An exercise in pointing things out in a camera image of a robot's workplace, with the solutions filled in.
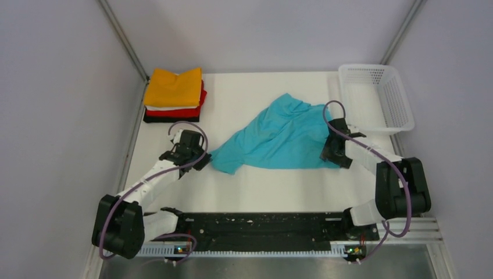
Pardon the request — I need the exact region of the cyan t shirt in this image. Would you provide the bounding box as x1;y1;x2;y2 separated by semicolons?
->
211;94;338;174

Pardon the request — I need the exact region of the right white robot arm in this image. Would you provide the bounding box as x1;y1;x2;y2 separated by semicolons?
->
320;118;431;239

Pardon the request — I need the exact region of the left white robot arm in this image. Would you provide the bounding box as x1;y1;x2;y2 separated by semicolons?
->
91;128;211;260

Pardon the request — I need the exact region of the white plastic basket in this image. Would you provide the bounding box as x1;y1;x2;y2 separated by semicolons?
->
338;64;415;135

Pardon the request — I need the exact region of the folded orange t shirt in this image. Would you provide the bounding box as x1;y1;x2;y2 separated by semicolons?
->
144;67;202;108

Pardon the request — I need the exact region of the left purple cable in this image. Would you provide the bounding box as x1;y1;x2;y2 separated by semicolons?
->
99;121;209;266

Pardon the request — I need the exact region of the purple cable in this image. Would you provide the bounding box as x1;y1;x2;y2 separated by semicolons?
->
99;121;209;266
323;100;413;265

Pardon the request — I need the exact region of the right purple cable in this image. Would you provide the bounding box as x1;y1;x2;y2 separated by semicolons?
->
323;100;413;265

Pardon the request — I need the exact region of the white slotted cable duct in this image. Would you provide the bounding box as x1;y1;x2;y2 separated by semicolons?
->
136;244;347;258

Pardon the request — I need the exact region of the aluminium frame rail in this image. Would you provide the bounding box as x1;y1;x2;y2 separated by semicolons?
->
92;217;444;245

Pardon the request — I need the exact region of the left corner metal post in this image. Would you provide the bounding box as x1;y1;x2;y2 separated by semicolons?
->
96;0;149;82

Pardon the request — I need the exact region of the corner metal post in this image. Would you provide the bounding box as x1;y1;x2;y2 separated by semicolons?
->
380;0;427;65
96;0;149;82

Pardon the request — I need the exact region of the right corner metal post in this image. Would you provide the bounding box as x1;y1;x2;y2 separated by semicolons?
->
380;0;427;65

